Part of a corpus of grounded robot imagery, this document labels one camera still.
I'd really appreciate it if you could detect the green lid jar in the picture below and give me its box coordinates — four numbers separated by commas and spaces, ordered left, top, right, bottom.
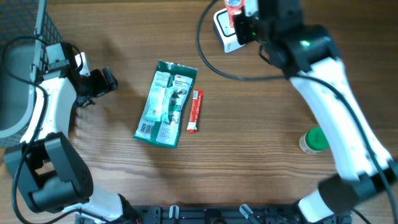
299, 127, 330, 154

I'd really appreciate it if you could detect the grey plastic mesh basket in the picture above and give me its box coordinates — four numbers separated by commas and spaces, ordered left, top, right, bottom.
1, 0, 63, 148

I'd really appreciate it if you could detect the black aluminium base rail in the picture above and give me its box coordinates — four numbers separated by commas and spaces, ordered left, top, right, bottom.
75, 204, 353, 224

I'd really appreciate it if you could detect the left camera cable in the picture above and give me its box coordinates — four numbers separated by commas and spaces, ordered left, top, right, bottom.
0, 35, 85, 224

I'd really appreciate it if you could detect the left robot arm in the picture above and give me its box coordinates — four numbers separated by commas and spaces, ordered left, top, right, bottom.
4, 42, 141, 223

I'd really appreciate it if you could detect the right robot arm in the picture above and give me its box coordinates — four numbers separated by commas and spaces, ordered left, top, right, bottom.
233, 1, 397, 223

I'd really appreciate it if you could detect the green foil packet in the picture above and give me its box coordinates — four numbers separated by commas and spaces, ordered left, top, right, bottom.
133, 60, 198, 148

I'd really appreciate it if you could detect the red white snack packet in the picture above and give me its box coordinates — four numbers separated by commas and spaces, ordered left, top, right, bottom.
187, 89, 204, 133

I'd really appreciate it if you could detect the camera cable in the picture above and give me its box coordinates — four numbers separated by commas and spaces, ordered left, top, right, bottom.
0, 35, 85, 224
195, 0, 398, 224

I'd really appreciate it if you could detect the white barcode scanner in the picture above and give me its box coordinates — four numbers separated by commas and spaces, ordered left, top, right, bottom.
213, 8, 243, 54

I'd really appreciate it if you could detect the right camera cable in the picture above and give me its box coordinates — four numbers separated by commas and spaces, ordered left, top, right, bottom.
195, 0, 398, 224

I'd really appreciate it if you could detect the red tissue pack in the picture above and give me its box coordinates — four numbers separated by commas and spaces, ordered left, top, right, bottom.
224, 0, 245, 28

